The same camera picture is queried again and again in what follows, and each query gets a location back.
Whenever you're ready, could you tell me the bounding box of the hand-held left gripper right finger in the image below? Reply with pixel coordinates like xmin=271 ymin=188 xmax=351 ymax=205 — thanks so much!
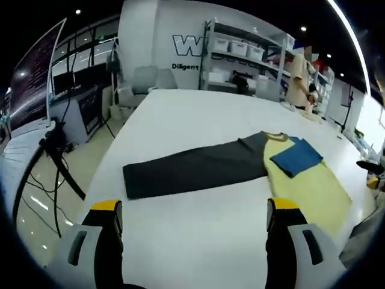
xmin=266 ymin=197 xmax=347 ymax=289

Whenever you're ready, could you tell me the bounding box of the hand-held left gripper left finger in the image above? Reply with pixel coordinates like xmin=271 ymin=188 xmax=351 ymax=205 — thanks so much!
xmin=58 ymin=198 xmax=124 ymax=289

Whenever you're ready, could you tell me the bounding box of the yellow blue grey garment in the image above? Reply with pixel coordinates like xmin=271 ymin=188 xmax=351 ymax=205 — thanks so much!
xmin=122 ymin=131 xmax=353 ymax=234

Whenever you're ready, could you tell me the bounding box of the black tripod stand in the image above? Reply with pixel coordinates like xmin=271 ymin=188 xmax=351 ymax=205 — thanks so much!
xmin=339 ymin=90 xmax=354 ymax=133

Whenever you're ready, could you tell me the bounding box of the beige cloth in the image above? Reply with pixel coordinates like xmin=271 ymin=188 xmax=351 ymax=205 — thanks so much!
xmin=296 ymin=108 xmax=327 ymax=123

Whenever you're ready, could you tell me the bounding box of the ceiling light strip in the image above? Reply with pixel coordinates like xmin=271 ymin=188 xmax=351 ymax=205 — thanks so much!
xmin=327 ymin=0 xmax=371 ymax=93

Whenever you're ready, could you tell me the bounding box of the white side desk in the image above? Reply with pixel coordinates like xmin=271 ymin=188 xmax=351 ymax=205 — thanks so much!
xmin=2 ymin=119 xmax=60 ymax=169

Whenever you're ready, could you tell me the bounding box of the dark desk panel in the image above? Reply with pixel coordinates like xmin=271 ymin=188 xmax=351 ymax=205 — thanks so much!
xmin=78 ymin=87 xmax=103 ymax=135

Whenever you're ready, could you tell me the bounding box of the white chair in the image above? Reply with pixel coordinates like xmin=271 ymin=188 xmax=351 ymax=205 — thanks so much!
xmin=117 ymin=87 xmax=145 ymax=109
xmin=132 ymin=66 xmax=159 ymax=91

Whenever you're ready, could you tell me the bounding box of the white storage bin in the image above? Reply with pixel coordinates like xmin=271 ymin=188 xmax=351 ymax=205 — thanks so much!
xmin=247 ymin=45 xmax=265 ymax=60
xmin=214 ymin=38 xmax=231 ymax=52
xmin=230 ymin=40 xmax=249 ymax=57

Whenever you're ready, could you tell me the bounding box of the white shelf rack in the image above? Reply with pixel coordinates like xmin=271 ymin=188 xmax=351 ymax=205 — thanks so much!
xmin=204 ymin=17 xmax=298 ymax=97

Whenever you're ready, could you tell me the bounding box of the black computer monitor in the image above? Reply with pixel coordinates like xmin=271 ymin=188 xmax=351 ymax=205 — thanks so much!
xmin=52 ymin=72 xmax=76 ymax=94

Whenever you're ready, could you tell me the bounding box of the large curved monitor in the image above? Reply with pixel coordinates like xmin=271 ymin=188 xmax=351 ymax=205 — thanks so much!
xmin=8 ymin=17 xmax=67 ymax=133

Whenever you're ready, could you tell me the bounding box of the hanging grey bag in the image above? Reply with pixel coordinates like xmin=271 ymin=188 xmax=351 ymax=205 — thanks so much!
xmin=105 ymin=48 xmax=122 ymax=73

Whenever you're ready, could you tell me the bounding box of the black cable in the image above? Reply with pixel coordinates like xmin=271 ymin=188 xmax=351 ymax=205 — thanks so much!
xmin=11 ymin=132 xmax=88 ymax=238

